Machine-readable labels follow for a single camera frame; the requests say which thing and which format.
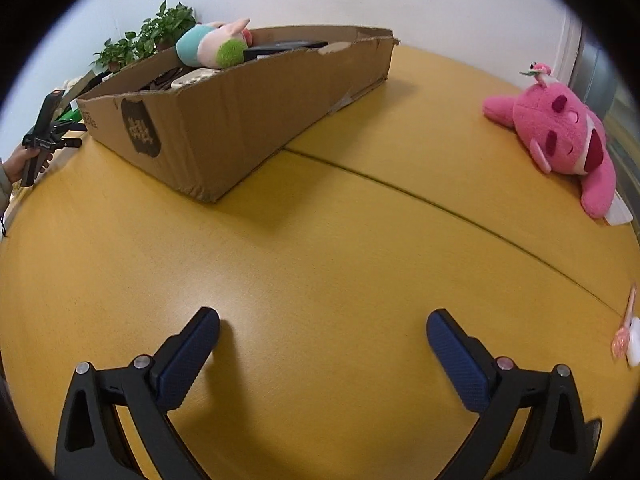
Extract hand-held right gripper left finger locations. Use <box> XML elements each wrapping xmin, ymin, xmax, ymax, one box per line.
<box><xmin>54</xmin><ymin>306</ymin><xmax>222</xmax><ymax>480</ymax></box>

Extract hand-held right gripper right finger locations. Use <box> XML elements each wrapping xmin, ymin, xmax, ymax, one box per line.
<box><xmin>426</xmin><ymin>309</ymin><xmax>603</xmax><ymax>480</ymax></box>

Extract long cardboard box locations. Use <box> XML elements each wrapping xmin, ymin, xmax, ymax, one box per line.
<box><xmin>75</xmin><ymin>25</ymin><xmax>401</xmax><ymax>205</ymax></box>

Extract person's left hand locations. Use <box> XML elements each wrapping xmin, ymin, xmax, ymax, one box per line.
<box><xmin>2</xmin><ymin>145</ymin><xmax>54</xmax><ymax>187</ymax></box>

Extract green potted plant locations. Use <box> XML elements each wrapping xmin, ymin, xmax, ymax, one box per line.
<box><xmin>91</xmin><ymin>31</ymin><xmax>151</xmax><ymax>74</ymax></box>
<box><xmin>136</xmin><ymin>0</ymin><xmax>198</xmax><ymax>52</ymax></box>

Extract white plastic item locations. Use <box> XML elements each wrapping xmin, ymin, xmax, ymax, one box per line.
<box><xmin>170</xmin><ymin>67</ymin><xmax>221</xmax><ymax>90</ymax></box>

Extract pink plastic spoon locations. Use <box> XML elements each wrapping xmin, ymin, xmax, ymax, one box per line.
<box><xmin>610</xmin><ymin>282</ymin><xmax>639</xmax><ymax>361</ymax></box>

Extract teal and pink plush toy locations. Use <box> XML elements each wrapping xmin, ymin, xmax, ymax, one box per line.
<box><xmin>175</xmin><ymin>17</ymin><xmax>253</xmax><ymax>70</ymax></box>

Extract white small object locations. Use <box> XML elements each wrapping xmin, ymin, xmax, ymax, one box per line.
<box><xmin>625</xmin><ymin>315</ymin><xmax>640</xmax><ymax>367</ymax></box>

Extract black flat item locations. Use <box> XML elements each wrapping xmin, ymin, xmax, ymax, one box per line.
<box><xmin>242</xmin><ymin>40</ymin><xmax>329</xmax><ymax>62</ymax></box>

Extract pink plush bear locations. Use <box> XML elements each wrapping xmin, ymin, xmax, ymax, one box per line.
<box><xmin>482</xmin><ymin>61</ymin><xmax>635</xmax><ymax>226</ymax></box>

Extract metal framed glass door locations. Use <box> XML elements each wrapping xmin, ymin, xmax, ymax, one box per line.
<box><xmin>569</xmin><ymin>19</ymin><xmax>622</xmax><ymax>107</ymax></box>

